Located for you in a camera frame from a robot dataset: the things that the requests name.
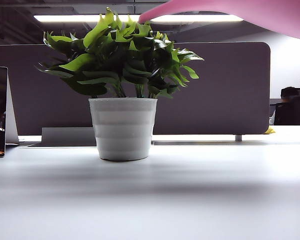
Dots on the pink plastic watering can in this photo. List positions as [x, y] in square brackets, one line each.
[252, 12]

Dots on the green leafy potted plant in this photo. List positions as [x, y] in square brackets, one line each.
[120, 60]

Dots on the small grey divider foot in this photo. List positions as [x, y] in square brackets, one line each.
[238, 137]

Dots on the long ceiling light strip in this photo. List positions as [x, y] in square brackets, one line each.
[77, 18]

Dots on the white ribbed plant pot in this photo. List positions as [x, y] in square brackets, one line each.
[123, 130]

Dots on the person in dark clothing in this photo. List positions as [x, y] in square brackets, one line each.
[288, 107]

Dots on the dark purple desk divider panel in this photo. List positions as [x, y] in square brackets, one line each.
[215, 95]

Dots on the small yellow object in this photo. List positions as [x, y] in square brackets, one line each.
[270, 130]

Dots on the white folding tablet stand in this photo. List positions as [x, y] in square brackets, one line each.
[12, 120]

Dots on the grey divider mounting bracket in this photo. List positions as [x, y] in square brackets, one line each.
[65, 136]

